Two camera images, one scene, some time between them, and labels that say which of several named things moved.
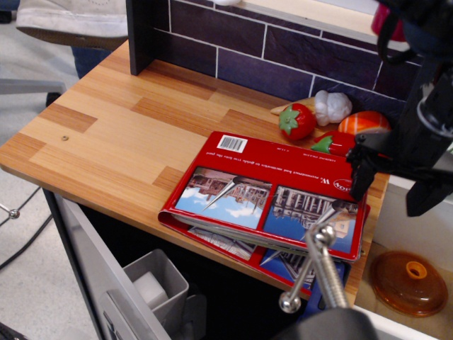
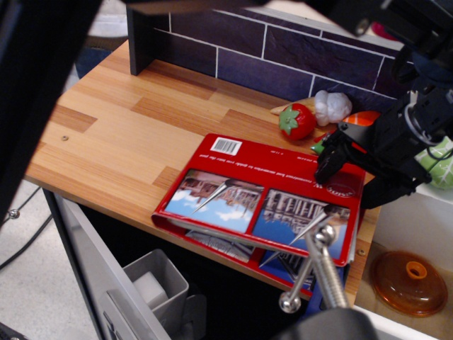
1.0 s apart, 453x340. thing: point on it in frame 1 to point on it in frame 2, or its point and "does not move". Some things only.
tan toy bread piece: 308,102 does not move
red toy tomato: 297,122 does not move
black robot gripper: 410,148 to 376,143
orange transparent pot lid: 408,283 does not move
